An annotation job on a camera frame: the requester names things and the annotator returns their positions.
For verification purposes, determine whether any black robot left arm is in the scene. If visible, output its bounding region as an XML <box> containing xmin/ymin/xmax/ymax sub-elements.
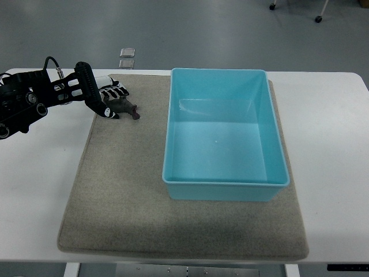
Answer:
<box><xmin>1</xmin><ymin>56</ymin><xmax>85</xmax><ymax>140</ymax></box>

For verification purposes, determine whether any brown toy hippo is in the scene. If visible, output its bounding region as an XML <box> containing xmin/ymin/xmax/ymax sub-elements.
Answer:
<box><xmin>103</xmin><ymin>96</ymin><xmax>140</xmax><ymax>120</ymax></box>

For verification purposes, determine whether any metal table frame beam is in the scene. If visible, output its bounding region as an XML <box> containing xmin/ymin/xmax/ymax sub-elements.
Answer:
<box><xmin>115</xmin><ymin>264</ymin><xmax>260</xmax><ymax>277</ymax></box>

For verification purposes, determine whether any silver floor plate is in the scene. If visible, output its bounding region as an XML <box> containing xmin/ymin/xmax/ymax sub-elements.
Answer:
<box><xmin>119</xmin><ymin>48</ymin><xmax>135</xmax><ymax>58</ymax></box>
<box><xmin>119</xmin><ymin>59</ymin><xmax>135</xmax><ymax>70</ymax></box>

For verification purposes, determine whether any left chair caster wheel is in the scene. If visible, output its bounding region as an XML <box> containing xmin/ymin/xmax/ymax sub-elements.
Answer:
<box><xmin>269</xmin><ymin>0</ymin><xmax>277</xmax><ymax>10</ymax></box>

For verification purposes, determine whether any chair caster wheel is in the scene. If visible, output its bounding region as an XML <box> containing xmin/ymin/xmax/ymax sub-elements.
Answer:
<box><xmin>314</xmin><ymin>0</ymin><xmax>329</xmax><ymax>23</ymax></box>
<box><xmin>269</xmin><ymin>0</ymin><xmax>277</xmax><ymax>10</ymax></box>

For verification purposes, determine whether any upper silver floor plate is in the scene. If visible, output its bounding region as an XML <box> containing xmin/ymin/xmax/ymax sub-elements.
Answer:
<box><xmin>119</xmin><ymin>48</ymin><xmax>135</xmax><ymax>58</ymax></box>

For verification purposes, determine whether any grey felt mat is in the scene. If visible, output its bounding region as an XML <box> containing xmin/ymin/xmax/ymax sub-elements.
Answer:
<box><xmin>57</xmin><ymin>74</ymin><xmax>308</xmax><ymax>261</ymax></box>

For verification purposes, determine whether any right chair caster wheel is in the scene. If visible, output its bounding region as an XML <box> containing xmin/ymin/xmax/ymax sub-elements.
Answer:
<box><xmin>314</xmin><ymin>0</ymin><xmax>329</xmax><ymax>23</ymax></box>

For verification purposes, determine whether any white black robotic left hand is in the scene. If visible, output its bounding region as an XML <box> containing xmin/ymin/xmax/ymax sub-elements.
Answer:
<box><xmin>73</xmin><ymin>62</ymin><xmax>129</xmax><ymax>119</ymax></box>

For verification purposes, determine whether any blue plastic box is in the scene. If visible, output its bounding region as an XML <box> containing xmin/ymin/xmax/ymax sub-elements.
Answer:
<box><xmin>162</xmin><ymin>68</ymin><xmax>290</xmax><ymax>202</ymax></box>

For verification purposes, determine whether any black table control panel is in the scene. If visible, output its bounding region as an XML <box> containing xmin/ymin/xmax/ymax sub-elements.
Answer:
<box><xmin>327</xmin><ymin>264</ymin><xmax>369</xmax><ymax>272</ymax></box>

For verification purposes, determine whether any lower silver floor plate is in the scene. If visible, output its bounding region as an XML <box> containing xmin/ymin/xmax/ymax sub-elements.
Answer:
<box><xmin>119</xmin><ymin>59</ymin><xmax>135</xmax><ymax>70</ymax></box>

